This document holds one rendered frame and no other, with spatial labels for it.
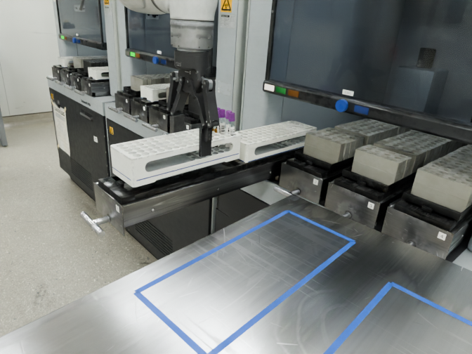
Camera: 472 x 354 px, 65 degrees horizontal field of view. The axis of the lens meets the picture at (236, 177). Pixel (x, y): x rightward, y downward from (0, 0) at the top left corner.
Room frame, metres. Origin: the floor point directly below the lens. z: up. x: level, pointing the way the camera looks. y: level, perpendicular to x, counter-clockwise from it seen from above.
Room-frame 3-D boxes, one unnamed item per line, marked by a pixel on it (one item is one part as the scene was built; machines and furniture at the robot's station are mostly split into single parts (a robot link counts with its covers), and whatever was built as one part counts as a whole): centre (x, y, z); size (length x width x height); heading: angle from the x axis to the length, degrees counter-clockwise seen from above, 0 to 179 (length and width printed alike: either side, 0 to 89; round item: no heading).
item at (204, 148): (0.79, 0.07, 0.90); 0.03 x 0.01 x 0.07; 134
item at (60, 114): (2.25, 1.15, 0.43); 0.27 x 0.02 x 0.36; 43
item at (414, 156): (0.89, -0.40, 0.85); 0.12 x 0.02 x 0.06; 43
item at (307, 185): (1.10, -0.40, 0.78); 0.73 x 0.14 x 0.09; 133
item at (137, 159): (0.81, 0.13, 0.86); 0.30 x 0.10 x 0.06; 134
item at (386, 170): (0.83, -0.33, 0.85); 0.12 x 0.02 x 0.06; 43
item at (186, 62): (0.83, 0.11, 1.04); 0.08 x 0.07 x 0.09; 44
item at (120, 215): (0.90, 0.03, 0.78); 0.73 x 0.14 x 0.09; 133
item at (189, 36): (0.83, 0.11, 1.12); 0.09 x 0.09 x 0.06
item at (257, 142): (1.02, -0.10, 0.83); 0.30 x 0.10 x 0.06; 133
